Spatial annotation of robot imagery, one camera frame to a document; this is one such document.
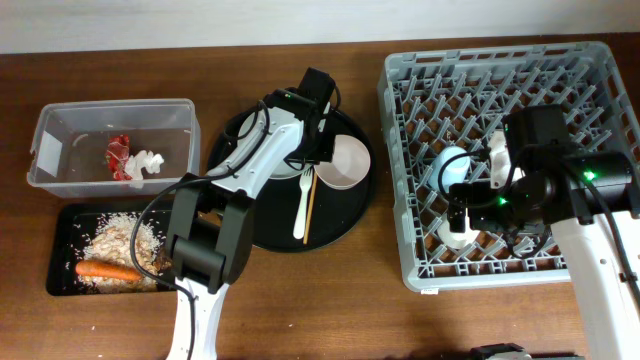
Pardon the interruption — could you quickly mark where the white plastic fork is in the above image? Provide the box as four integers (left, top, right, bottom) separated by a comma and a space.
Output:
293, 167, 313, 239

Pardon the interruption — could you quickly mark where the pink bowl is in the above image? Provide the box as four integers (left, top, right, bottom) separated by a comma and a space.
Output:
314, 134, 371, 190

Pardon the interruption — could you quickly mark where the wooden chopstick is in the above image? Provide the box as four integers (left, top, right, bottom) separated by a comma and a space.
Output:
303, 169, 318, 246

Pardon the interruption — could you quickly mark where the cream plastic cup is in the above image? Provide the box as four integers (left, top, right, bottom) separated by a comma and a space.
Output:
436, 209, 480, 249

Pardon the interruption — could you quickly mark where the grey round plate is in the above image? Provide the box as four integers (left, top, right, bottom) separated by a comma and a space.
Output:
237, 111, 311, 180

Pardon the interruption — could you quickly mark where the light blue plastic cup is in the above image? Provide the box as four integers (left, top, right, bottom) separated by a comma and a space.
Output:
428, 146, 471, 191

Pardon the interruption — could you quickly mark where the brown pine cone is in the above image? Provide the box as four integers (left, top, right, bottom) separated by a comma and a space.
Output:
153, 248, 172, 274

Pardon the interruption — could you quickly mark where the rice and peanut shell waste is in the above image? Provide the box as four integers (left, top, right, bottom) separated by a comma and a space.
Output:
65, 212, 166, 294

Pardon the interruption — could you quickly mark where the orange carrot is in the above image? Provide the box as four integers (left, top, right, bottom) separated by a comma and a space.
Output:
75, 260, 142, 282

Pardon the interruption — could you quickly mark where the red snack wrapper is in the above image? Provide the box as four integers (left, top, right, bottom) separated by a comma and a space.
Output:
105, 135, 131, 181

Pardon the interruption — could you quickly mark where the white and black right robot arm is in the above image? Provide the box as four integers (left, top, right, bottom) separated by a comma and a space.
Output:
438, 105, 639, 359

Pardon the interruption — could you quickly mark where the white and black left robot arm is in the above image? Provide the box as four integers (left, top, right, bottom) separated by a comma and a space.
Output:
165, 68, 339, 359

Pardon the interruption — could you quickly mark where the grey dishwasher rack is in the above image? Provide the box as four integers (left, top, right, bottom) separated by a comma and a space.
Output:
378, 42, 639, 294

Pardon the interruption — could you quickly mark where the round black tray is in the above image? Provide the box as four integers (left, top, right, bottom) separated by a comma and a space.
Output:
207, 107, 376, 253

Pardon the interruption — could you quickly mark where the clear plastic bin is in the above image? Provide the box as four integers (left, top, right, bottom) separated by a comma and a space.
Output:
27, 99, 200, 198

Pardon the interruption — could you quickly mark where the black rectangular tray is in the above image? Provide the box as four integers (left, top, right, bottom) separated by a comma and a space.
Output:
46, 201, 173, 296

